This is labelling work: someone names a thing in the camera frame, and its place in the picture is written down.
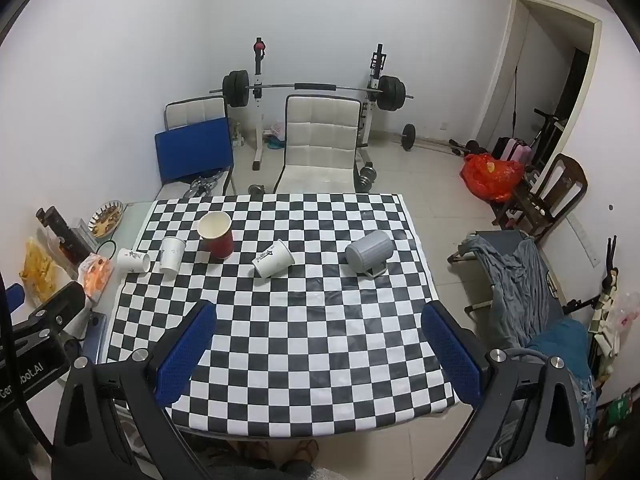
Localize chrome weight plates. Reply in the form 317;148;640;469
182;172;224;199

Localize person's legs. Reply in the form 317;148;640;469
232;439;351;480

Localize black scooter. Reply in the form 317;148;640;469
531;107;569;162

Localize orange snack packet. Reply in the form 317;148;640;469
77;253;115;302

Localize white barbell rack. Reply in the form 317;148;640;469
249;36;387;172

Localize long barbell with black plates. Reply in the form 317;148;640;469
209;70;415;112

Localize black tripod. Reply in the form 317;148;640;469
564;234;622;322

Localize dark wooden chair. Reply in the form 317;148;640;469
491;153;589;239

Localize grey cloth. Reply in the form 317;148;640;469
459;232;552;352

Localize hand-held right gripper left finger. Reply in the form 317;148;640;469
52;299;218;480

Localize white paper cup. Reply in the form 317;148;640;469
159;236;187;276
251;239;295;279
116;247;151;275

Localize black white checkered tablecloth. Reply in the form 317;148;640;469
97;191;462;438

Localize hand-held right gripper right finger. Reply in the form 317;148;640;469
421;301;587;480

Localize white plastic bag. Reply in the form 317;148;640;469
589;290;640;361

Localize grey ribbed mug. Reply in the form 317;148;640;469
344;230;396;278

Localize dark bottle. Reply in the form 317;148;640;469
35;206;94;264

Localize red paper cup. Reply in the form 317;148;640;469
196;211;234;260

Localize blue board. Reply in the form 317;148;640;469
154;116;235;184

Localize blue phone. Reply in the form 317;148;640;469
81;311;109;365

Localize small black barbell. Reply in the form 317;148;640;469
400;122;466;155

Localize teal cloth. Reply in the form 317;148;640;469
525;316;598;443

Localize yellow snack bag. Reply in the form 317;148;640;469
18;237;59;307

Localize clear plastic box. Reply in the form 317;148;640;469
71;217;101;252

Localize red plastic bag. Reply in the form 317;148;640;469
460;152;524;204

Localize black hanging strap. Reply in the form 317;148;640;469
509;64;519;134

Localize folding cot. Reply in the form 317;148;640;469
446;229;568;361

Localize plate of snacks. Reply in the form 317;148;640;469
88;200;125;239

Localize pink suitcase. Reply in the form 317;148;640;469
499;137;532;164

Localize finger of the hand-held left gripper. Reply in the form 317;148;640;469
9;281;87;350
4;283;26;313

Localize white padded chair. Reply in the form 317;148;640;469
272;94;363;195
164;96;237;196

